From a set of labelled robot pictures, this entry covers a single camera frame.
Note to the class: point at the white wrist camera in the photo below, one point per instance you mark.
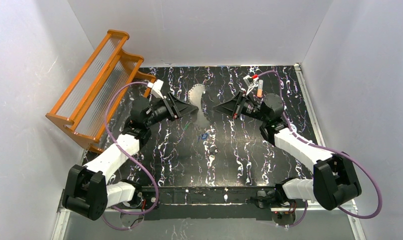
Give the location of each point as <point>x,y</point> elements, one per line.
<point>251,82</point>
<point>156,88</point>

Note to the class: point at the orange wooden shelf rack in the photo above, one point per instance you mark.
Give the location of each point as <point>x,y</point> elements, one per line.
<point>95,93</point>

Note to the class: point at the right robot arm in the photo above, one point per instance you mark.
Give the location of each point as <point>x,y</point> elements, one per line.
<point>334,180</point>

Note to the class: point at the aluminium frame rail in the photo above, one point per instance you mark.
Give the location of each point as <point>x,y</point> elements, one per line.
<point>217,213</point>

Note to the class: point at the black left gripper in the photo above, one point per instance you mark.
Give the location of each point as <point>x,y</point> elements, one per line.
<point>170,107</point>

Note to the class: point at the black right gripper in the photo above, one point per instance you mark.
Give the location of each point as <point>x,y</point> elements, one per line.
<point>239,106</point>

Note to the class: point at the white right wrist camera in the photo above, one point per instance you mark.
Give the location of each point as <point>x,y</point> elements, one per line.
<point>251,82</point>

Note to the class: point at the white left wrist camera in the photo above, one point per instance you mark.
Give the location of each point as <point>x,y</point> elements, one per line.
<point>156,88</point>

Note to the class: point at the blue white round jar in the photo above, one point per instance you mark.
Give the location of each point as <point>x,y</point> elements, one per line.
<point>292,127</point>

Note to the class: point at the blue key tag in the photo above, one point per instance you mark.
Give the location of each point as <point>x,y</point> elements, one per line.
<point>203,137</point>

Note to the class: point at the orange white marker pen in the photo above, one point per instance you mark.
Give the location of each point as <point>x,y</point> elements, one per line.
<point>259,93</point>

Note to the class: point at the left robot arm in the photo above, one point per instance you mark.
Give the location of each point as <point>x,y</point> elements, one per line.
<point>87,191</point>

